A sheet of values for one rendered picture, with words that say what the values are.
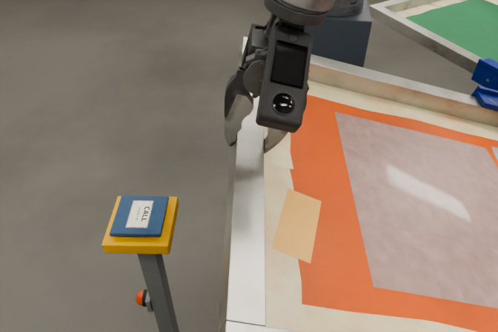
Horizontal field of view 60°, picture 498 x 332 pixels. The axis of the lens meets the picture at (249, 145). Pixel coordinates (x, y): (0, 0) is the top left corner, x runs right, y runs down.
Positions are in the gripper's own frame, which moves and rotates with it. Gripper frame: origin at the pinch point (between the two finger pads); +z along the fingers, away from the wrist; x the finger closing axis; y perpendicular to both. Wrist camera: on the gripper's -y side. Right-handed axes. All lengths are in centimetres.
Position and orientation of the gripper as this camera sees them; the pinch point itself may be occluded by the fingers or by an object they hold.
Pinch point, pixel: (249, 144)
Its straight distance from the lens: 58.5
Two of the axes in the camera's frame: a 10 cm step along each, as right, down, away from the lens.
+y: 0.2, -6.5, 7.6
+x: -9.6, -2.1, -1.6
